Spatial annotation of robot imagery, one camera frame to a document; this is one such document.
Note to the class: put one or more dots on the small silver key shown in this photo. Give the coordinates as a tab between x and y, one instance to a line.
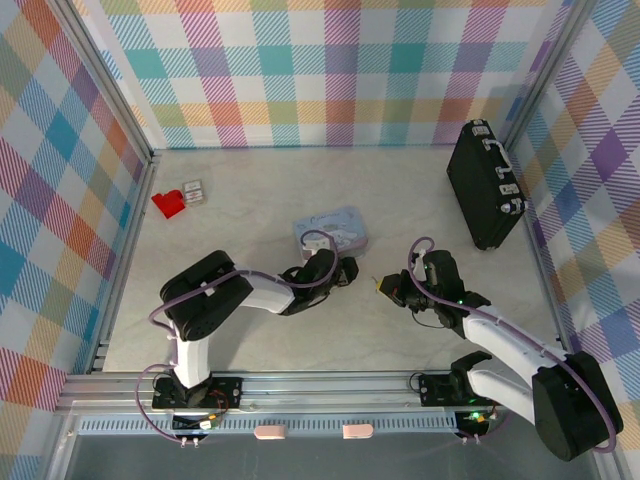
375	284

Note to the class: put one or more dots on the pastel cartoon tin box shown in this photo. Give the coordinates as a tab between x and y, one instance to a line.
345	227

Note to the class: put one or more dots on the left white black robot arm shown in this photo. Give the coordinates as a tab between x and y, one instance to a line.
200	300

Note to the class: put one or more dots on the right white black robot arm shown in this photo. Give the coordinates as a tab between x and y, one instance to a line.
500	340

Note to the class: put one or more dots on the black briefcase with metal latches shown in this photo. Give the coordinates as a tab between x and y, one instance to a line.
480	185

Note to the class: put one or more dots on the small controller board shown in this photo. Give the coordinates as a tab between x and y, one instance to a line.
207	424
475	419

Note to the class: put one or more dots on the pink rounded block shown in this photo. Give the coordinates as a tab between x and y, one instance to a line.
270	432
357	431

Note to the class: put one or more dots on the small clear card case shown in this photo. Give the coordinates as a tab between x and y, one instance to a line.
194	192

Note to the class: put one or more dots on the red plastic block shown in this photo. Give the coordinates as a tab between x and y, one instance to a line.
167	202

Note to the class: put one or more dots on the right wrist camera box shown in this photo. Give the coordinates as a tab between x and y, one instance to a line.
418	260

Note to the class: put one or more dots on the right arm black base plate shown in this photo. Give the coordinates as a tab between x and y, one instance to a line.
435	390

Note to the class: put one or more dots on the aluminium side rail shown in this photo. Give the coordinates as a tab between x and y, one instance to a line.
550	295
126	260

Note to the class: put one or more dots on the aluminium cross rail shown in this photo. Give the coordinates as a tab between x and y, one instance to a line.
325	392

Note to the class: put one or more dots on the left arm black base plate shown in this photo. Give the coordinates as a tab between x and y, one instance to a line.
225	390

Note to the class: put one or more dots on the aluminium frame post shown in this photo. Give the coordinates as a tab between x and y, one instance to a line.
547	75
107	85

